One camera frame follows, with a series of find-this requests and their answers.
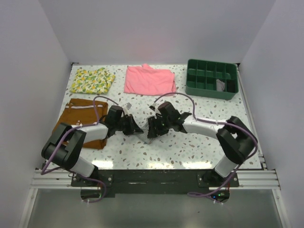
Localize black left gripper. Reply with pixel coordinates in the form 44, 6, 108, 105
114, 114, 143, 136

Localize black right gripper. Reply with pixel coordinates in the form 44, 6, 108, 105
147, 114, 172, 139

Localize grey striped underwear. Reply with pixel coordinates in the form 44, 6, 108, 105
137, 116, 156, 144

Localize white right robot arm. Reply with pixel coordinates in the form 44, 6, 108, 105
147, 102, 257, 187

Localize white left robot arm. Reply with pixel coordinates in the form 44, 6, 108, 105
41, 105, 143, 186

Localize grey rolled underwear in tray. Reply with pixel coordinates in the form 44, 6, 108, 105
216, 79, 226, 92

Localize pink folded shirt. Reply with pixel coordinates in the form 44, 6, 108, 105
124, 64, 176, 96

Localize brown folded trousers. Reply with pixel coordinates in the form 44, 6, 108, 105
52, 98, 108, 150

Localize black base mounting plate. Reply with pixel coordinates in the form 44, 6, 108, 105
71, 169, 239, 200

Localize lemon print folded cloth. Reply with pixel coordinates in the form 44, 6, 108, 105
70, 67, 115, 95

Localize green compartment tray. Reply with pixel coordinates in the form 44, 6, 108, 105
185, 59, 239, 100

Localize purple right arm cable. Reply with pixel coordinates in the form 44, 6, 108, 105
149, 92, 258, 200

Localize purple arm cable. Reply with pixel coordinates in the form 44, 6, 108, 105
40, 95, 119, 204
149, 92, 258, 200

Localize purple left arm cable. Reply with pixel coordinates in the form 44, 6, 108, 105
40, 95, 119, 204

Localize aluminium front rail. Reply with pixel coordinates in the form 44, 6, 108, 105
30, 170, 281, 190

